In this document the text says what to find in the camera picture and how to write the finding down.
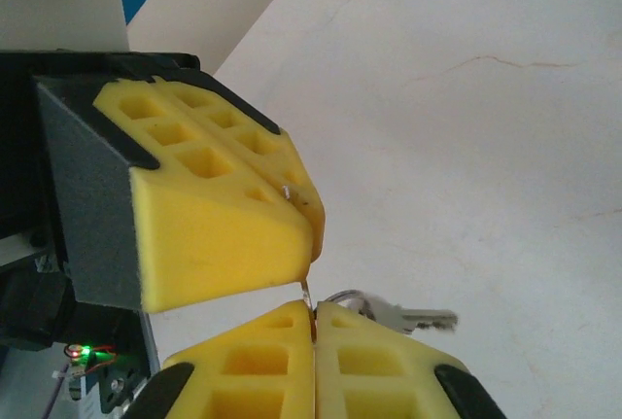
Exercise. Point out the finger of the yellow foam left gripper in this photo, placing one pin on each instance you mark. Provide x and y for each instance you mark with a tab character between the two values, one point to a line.
204	244
286	156

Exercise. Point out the silver key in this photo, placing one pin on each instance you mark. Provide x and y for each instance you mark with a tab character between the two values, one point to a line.
306	295
427	319

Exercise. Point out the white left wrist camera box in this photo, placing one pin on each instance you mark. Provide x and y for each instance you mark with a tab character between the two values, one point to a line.
58	10

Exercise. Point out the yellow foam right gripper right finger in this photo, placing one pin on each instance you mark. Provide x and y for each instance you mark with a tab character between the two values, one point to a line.
389	390

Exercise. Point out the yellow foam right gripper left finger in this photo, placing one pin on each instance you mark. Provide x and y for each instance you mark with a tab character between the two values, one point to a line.
233	390

